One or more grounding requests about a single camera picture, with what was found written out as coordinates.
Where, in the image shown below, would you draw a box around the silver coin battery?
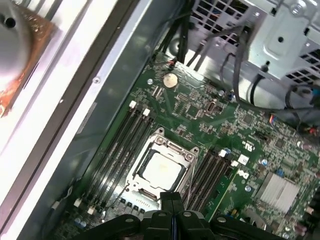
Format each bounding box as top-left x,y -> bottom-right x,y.
162,72 -> 179,89

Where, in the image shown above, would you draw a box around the black open PC case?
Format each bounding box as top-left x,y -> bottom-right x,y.
0,0 -> 320,240

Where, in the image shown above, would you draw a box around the silver chipset heatsink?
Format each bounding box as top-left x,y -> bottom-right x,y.
258,172 -> 300,213

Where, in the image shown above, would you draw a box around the grey perforated drive cage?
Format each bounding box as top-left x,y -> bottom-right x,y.
189,0 -> 320,83

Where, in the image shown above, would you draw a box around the black cable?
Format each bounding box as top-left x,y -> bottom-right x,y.
159,0 -> 192,65
249,62 -> 268,107

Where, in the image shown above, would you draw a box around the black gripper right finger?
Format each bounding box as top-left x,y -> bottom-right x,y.
173,191 -> 278,240

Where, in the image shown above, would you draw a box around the RAM slot white clips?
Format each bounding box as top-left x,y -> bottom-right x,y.
203,159 -> 239,221
74,101 -> 137,207
189,149 -> 226,216
87,107 -> 151,215

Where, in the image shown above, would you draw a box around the silver CPU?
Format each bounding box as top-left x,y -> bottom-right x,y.
142,151 -> 184,192

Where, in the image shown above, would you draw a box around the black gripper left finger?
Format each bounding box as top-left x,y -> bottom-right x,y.
83,191 -> 174,240

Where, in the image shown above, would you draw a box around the RAM slot black clips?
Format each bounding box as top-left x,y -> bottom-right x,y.
183,147 -> 218,210
197,155 -> 232,218
94,111 -> 157,218
81,104 -> 144,211

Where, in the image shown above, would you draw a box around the thin metal locking lever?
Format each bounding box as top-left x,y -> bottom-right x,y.
186,156 -> 199,201
107,183 -> 130,210

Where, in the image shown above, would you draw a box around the case wall sticker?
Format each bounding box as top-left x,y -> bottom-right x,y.
76,100 -> 98,136

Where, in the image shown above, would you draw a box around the brown square base plate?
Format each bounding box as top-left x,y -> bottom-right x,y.
0,2 -> 62,119

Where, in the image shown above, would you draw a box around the green motherboard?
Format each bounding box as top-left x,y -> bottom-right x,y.
53,61 -> 320,240

